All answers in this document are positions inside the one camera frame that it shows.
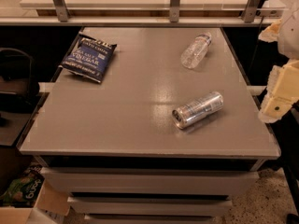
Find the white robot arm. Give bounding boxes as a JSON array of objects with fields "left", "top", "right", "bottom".
[{"left": 258, "top": 1, "right": 299, "bottom": 123}]

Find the white shelf with metal brackets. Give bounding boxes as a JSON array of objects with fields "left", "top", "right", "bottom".
[{"left": 0, "top": 0, "right": 287, "bottom": 26}]

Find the blue chip bag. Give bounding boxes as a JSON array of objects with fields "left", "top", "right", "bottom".
[{"left": 60, "top": 33, "right": 117, "bottom": 83}]

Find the clear plastic water bottle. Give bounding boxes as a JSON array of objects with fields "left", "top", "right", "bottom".
[{"left": 180, "top": 32, "right": 212, "bottom": 69}]

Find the black cable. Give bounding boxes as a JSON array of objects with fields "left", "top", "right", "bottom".
[{"left": 247, "top": 14, "right": 265, "bottom": 77}]

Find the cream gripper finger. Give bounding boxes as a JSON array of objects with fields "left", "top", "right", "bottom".
[
  {"left": 258, "top": 60, "right": 299, "bottom": 123},
  {"left": 258, "top": 20, "right": 281, "bottom": 43}
]

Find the green snack bag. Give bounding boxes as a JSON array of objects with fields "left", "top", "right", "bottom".
[{"left": 0, "top": 163, "right": 44, "bottom": 208}]

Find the black chair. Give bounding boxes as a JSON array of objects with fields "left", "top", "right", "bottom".
[{"left": 0, "top": 48, "right": 40, "bottom": 126}]

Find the cardboard box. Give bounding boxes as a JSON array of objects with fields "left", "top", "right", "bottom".
[{"left": 0, "top": 181, "right": 70, "bottom": 224}]

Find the grey drawer cabinet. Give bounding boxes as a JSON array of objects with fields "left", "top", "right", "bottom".
[{"left": 21, "top": 27, "right": 280, "bottom": 224}]

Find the silver redbull can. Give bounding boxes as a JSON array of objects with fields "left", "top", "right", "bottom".
[{"left": 172, "top": 91, "right": 224, "bottom": 129}]

